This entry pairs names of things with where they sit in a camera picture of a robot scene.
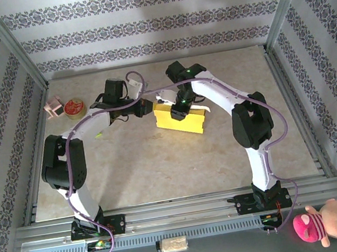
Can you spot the yellow white paper box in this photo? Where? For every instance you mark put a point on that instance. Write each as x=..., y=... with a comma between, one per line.
x=195, y=125

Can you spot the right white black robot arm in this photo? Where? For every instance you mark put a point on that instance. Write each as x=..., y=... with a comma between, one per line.
x=217, y=93

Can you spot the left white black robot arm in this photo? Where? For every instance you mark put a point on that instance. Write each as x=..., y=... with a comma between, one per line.
x=91, y=121

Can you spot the red round tin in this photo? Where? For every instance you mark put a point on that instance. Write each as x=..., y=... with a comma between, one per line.
x=74, y=109

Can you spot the small yellow-green object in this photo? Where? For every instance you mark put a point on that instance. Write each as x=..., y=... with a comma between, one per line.
x=98, y=135

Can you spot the small pink plastic toy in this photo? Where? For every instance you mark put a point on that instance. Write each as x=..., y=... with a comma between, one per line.
x=53, y=108

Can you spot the pink and beige plush toy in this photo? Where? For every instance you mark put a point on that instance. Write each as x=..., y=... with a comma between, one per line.
x=332, y=222

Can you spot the aluminium side rail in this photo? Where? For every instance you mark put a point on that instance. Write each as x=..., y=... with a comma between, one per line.
x=40, y=113
x=277, y=68

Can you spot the aluminium mounting rail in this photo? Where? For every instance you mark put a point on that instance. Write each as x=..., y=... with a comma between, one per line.
x=184, y=212

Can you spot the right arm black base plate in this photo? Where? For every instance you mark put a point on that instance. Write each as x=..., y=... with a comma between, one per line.
x=243, y=205

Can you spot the aluminium frame post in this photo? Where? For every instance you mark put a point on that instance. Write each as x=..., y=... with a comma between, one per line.
x=288, y=3
x=13, y=44

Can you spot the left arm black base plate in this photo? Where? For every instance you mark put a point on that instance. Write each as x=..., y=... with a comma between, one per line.
x=116, y=224

